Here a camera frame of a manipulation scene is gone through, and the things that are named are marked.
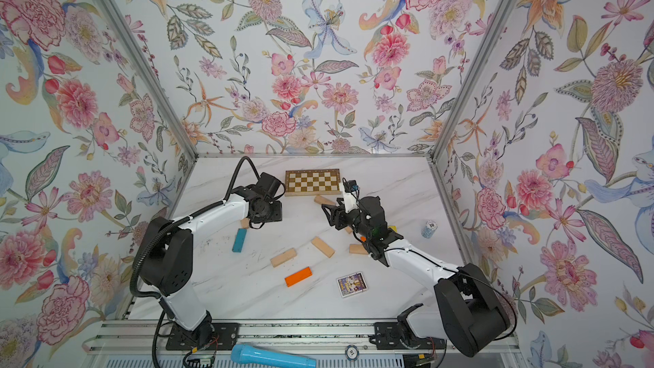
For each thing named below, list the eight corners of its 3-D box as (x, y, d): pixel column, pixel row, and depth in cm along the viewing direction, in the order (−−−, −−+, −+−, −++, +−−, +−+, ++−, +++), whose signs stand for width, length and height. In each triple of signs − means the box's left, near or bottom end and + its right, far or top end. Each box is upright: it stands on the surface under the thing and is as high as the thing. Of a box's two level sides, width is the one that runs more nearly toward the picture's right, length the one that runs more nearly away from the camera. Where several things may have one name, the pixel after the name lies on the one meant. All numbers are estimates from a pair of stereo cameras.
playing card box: (341, 298, 83) (341, 296, 81) (335, 280, 87) (336, 277, 85) (367, 290, 85) (368, 288, 83) (361, 272, 89) (361, 270, 87)
